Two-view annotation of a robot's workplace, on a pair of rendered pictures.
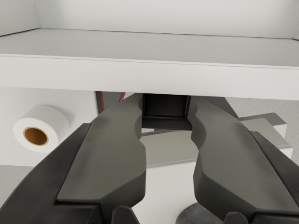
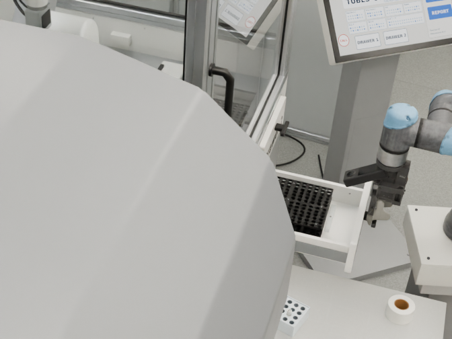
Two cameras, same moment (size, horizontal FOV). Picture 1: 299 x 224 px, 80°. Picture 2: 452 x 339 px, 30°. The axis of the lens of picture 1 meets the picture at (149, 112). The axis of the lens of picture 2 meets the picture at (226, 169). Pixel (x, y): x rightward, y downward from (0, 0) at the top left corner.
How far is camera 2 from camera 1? 223 cm
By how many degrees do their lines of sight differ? 65
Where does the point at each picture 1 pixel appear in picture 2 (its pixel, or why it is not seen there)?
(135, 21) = (348, 238)
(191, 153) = (413, 239)
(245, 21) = (352, 215)
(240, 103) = not seen: outside the picture
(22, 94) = (377, 318)
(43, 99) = (381, 309)
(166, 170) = (419, 243)
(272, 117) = not seen: hidden behind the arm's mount
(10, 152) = not seen: outside the picture
